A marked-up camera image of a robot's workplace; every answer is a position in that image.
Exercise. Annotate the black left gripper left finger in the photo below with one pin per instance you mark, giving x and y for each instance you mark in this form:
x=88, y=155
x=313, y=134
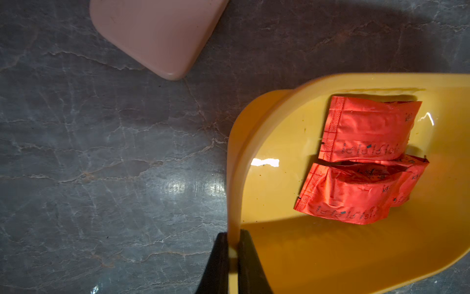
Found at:
x=215, y=276

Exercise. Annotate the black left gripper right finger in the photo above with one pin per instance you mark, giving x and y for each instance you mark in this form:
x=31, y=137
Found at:
x=251, y=276

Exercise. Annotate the red tea bag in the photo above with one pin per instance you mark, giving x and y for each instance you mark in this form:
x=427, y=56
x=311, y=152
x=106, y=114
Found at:
x=358, y=129
x=356, y=194
x=411, y=169

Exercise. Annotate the yellow plastic storage box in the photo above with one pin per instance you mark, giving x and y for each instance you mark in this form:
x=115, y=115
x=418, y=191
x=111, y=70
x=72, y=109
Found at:
x=271, y=148

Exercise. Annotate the pink plastic case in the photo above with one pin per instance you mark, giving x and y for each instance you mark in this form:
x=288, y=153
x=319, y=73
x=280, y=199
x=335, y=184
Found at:
x=166, y=37

